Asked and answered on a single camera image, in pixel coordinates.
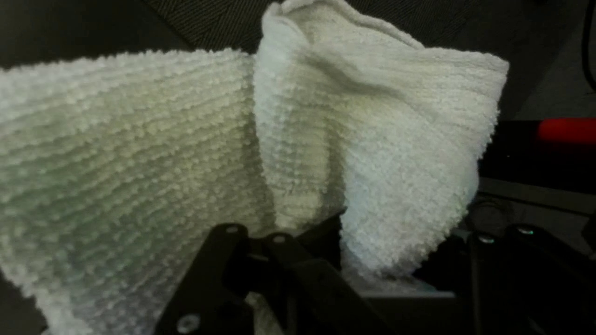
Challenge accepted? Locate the red plastic piece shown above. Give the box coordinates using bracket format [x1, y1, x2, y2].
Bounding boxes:
[536, 116, 596, 150]

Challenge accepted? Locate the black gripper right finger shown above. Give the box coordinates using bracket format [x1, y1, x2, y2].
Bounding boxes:
[465, 202, 596, 335]

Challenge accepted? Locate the white terry towel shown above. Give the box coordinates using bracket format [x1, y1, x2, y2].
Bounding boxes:
[0, 0, 512, 335]

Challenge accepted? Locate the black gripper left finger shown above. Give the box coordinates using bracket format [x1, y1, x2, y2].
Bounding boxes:
[152, 213, 398, 335]

